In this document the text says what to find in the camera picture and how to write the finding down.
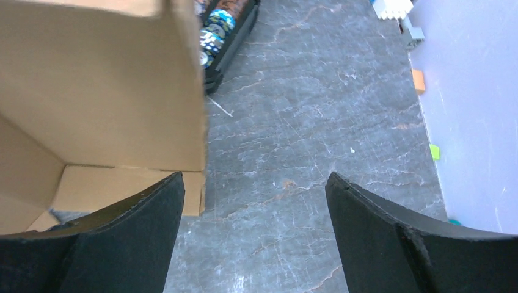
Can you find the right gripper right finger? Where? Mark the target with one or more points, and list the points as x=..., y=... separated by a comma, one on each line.
x=385, y=247

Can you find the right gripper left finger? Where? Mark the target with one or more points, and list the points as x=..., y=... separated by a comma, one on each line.
x=124, y=247

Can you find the brown cardboard box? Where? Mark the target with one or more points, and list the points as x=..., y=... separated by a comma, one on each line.
x=99, y=100

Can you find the small teal block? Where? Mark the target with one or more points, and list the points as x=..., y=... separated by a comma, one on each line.
x=455, y=222

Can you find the small lime green block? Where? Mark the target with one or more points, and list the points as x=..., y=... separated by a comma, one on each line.
x=435, y=152

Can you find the small orange wooden block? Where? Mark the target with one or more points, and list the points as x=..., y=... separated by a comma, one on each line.
x=419, y=81

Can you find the small grey block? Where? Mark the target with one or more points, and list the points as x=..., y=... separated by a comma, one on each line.
x=412, y=36

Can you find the black poker chip case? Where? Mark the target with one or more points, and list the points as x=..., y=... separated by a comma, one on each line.
x=224, y=27

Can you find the blue white toy block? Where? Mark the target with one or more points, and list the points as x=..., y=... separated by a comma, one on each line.
x=392, y=9

